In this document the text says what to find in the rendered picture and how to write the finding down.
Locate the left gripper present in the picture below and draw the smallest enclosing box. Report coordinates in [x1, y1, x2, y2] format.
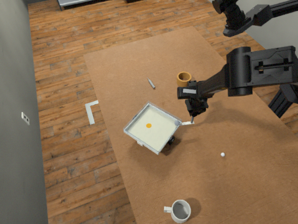
[185, 97, 209, 117]

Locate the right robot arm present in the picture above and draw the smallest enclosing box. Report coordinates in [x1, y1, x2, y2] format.
[212, 0, 251, 31]

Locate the white mug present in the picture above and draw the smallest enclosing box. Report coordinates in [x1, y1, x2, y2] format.
[164, 199, 191, 224]

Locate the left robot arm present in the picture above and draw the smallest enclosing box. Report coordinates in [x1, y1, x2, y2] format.
[177, 45, 298, 104]

